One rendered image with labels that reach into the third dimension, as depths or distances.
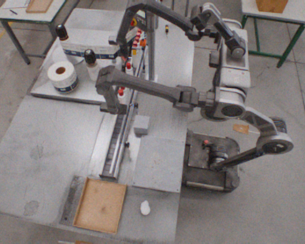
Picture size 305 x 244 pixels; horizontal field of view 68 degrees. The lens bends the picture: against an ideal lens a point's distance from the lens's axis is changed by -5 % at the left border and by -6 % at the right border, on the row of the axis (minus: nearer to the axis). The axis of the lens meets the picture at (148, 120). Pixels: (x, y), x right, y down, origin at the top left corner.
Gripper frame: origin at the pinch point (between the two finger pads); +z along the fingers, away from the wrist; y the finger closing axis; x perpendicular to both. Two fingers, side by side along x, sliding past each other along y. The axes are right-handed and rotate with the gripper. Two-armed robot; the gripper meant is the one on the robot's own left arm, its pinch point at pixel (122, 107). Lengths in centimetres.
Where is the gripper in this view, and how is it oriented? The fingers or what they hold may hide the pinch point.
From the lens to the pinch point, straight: 166.2
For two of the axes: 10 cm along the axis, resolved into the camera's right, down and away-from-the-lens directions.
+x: -1.3, 9.8, 1.3
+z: 1.0, -1.2, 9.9
